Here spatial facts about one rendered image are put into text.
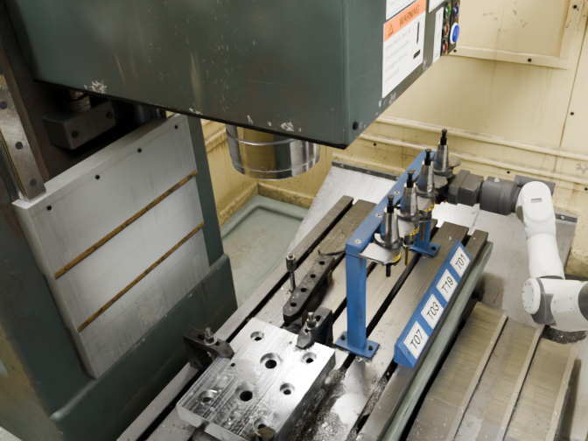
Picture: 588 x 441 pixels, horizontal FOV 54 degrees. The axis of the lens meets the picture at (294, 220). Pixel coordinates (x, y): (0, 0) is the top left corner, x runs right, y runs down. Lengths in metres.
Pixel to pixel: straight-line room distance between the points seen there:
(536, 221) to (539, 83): 0.57
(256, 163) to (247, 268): 1.31
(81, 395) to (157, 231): 0.44
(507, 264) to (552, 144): 0.40
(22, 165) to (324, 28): 0.68
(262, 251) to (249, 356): 0.99
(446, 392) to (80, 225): 0.97
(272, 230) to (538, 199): 1.25
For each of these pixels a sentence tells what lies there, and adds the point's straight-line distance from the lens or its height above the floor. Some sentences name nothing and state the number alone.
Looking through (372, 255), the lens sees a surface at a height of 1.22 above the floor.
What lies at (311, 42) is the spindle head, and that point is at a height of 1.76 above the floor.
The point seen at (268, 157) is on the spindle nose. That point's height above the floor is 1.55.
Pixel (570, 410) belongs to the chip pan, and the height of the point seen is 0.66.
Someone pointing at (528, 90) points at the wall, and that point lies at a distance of 1.92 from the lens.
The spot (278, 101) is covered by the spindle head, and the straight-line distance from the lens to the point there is 0.81.
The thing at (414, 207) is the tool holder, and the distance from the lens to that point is 1.35.
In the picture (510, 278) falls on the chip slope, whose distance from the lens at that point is 1.97.
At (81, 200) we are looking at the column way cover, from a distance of 1.30.
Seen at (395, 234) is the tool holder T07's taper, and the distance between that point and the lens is 1.27.
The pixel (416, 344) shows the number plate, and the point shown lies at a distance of 1.46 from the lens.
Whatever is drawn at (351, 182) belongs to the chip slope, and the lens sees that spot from 2.23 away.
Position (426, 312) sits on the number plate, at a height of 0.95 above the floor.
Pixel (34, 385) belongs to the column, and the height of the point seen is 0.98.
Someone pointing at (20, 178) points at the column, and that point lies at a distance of 1.21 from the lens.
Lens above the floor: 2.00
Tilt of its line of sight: 35 degrees down
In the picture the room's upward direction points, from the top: 5 degrees counter-clockwise
